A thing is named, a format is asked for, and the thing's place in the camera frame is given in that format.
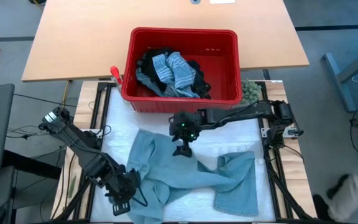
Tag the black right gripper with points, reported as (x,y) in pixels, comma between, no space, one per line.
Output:
(185,124)

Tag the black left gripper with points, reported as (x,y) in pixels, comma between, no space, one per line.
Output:
(121,186)

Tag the light blue denim jeans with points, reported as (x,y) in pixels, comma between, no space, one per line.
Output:
(166,174)

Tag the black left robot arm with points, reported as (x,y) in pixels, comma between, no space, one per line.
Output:
(82,149)

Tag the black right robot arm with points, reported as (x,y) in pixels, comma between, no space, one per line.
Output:
(238,113)

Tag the red plastic bin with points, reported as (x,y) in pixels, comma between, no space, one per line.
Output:
(216,56)

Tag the green pen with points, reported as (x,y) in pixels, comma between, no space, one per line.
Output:
(72,186)

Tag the blue striped garment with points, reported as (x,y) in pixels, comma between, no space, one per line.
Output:
(176,71)

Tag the black garment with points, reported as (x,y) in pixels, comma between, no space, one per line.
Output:
(149,67)

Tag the grey desk grommet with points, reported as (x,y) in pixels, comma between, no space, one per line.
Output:
(195,1)

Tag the light brown wooden desk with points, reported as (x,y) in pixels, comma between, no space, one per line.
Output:
(82,37)

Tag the white desk label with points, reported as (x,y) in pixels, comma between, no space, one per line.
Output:
(222,1)

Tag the grey metal table leg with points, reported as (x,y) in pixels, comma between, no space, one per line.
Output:
(337,74)

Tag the person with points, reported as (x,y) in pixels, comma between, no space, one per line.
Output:
(353,193)

